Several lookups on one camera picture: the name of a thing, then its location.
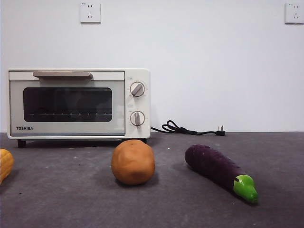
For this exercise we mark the brown potato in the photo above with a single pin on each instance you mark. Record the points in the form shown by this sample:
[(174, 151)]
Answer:
[(133, 162)]

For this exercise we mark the white wall socket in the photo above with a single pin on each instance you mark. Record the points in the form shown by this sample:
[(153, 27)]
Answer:
[(295, 13), (90, 12)]

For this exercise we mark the yellow corn cob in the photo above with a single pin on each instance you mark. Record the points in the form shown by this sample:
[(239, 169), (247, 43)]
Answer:
[(5, 165)]

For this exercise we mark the white Toshiba toaster oven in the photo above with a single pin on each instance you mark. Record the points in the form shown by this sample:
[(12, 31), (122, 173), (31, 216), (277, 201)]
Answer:
[(137, 73)]

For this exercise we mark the purple eggplant with green stem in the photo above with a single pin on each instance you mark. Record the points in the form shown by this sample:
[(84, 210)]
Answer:
[(211, 164)]

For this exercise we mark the beige oven knob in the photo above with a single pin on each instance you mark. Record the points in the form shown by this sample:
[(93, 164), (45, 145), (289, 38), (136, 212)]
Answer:
[(137, 118), (137, 89)]

